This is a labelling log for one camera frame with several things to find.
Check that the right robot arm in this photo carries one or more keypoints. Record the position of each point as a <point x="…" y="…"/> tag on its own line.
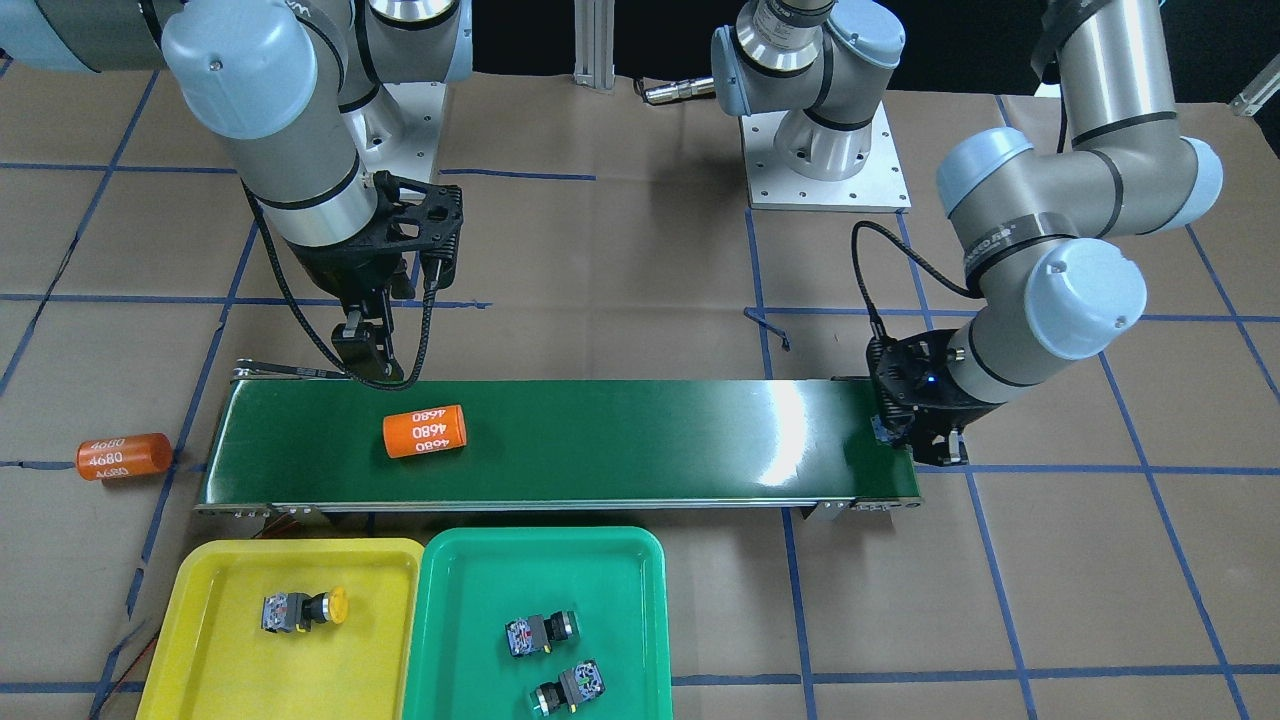
<point x="317" y="104"/>

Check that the green plastic tray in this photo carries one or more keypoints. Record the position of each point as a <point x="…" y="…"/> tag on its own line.
<point x="473" y="581"/>

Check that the yellow plastic tray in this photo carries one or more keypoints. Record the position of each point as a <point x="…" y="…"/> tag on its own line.
<point x="213" y="660"/>

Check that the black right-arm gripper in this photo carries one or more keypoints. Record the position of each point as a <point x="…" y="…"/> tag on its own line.
<point x="338" y="267"/>

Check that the orange cylinder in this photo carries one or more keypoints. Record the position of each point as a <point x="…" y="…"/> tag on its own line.
<point x="112" y="458"/>
<point x="424" y="431"/>

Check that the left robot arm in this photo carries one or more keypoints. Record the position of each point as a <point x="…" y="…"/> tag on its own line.
<point x="1034" y="227"/>

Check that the green conveyor belt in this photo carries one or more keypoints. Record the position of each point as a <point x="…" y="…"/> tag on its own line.
<point x="302" y="445"/>

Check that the silver cable connector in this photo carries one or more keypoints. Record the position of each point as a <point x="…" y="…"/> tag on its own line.
<point x="673" y="92"/>

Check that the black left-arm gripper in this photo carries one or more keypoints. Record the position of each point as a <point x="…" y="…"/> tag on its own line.
<point x="942" y="449"/>

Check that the green push button switch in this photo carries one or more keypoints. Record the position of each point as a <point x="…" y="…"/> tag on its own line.
<point x="580" y="685"/>
<point x="539" y="633"/>

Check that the green aluminium frame post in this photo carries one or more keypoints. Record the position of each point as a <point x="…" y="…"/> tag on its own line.
<point x="593" y="43"/>

